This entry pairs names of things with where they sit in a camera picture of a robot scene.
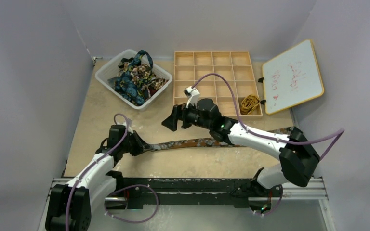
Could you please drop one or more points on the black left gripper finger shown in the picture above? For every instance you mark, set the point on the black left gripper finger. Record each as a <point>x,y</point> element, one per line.
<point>138,151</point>
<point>140,143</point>

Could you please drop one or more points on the wooden compartment tray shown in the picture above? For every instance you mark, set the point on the wooden compartment tray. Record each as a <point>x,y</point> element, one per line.
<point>229,78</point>

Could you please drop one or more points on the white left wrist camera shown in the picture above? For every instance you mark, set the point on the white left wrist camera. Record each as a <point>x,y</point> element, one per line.
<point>128,125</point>

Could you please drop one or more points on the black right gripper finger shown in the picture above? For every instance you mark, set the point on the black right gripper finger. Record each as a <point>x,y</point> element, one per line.
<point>179,113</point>
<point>171,122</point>

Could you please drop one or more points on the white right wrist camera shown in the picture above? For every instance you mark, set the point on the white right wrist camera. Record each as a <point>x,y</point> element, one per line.
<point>192,96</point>

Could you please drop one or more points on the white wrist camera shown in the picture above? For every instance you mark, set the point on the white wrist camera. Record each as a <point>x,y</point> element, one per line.
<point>128,125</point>
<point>192,96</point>

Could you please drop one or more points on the whiteboard with wooden frame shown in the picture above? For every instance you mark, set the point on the whiteboard with wooden frame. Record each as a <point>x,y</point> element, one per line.
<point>291,78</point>

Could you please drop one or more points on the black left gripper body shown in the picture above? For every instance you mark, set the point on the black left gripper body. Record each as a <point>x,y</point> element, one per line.
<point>128,144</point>

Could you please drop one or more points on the blue floral tie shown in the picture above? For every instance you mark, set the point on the blue floral tie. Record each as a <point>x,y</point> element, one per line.
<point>146,59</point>

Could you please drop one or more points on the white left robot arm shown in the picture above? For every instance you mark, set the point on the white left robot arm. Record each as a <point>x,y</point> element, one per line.
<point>71,204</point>

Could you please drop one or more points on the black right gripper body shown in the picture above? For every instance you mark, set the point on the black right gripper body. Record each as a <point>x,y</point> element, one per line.
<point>184,116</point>

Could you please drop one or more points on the brown floral tie pile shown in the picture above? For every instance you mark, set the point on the brown floral tie pile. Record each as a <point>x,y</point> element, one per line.
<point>136,80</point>

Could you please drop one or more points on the white plastic basket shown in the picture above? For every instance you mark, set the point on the white plastic basket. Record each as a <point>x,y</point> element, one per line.
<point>110,70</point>

